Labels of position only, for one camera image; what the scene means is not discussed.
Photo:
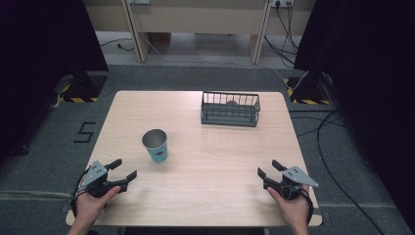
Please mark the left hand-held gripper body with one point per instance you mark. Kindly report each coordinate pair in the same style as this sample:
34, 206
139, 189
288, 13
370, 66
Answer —
94, 173

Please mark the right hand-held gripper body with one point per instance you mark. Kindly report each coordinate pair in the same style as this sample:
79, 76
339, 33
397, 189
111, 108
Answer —
295, 178

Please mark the teal metal cup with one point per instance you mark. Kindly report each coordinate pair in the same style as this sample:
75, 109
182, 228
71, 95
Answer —
158, 150

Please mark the person's right hand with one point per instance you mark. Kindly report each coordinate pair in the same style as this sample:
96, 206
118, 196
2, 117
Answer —
292, 207

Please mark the person's left hand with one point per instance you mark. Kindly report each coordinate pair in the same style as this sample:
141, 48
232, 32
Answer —
91, 204

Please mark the small brown round thing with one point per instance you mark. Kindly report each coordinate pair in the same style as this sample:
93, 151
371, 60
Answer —
232, 102

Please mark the black hazard-striped stand base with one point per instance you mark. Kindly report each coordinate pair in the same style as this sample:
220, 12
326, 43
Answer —
308, 91
85, 87

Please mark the black curtain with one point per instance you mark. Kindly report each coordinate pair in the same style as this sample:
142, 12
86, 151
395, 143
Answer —
36, 65
368, 81

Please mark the white power strip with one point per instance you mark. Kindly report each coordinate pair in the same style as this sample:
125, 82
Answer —
282, 2

